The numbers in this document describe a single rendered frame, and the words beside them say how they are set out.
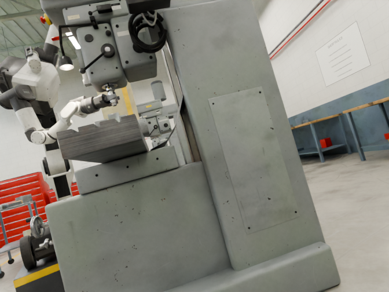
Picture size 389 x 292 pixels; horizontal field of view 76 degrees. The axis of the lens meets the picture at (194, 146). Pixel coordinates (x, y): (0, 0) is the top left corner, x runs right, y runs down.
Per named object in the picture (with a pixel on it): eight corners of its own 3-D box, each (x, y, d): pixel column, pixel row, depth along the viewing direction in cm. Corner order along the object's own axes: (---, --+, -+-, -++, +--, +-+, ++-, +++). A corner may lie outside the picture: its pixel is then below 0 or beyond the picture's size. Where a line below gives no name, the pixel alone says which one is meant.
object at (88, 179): (79, 195, 118) (72, 171, 119) (96, 189, 152) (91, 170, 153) (180, 166, 127) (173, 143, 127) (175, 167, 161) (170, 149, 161)
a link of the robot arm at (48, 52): (41, 43, 175) (36, 61, 176) (39, 39, 167) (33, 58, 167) (59, 49, 180) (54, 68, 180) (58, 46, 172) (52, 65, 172)
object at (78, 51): (83, 84, 138) (74, 48, 139) (85, 87, 142) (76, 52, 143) (91, 83, 139) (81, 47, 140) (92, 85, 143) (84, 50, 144)
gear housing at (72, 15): (65, 24, 130) (60, 7, 130) (79, 47, 154) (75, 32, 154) (129, 13, 135) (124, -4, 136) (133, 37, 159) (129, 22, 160)
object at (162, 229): (72, 335, 114) (40, 206, 117) (90, 299, 145) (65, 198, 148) (235, 273, 127) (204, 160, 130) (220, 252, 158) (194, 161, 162)
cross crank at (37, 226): (25, 244, 123) (19, 220, 124) (36, 237, 135) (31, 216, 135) (58, 233, 126) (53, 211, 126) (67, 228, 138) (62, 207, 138)
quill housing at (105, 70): (88, 83, 131) (73, 25, 132) (97, 94, 151) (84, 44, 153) (124, 75, 134) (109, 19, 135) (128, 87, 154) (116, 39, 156)
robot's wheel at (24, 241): (29, 265, 163) (22, 235, 164) (38, 262, 166) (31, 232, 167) (25, 274, 146) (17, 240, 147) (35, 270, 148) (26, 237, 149)
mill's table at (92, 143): (61, 159, 72) (55, 132, 72) (121, 165, 194) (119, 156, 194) (141, 138, 76) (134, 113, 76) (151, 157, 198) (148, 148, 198)
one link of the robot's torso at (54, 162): (46, 178, 184) (32, 119, 190) (72, 172, 192) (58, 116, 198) (44, 175, 170) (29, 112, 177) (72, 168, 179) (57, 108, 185)
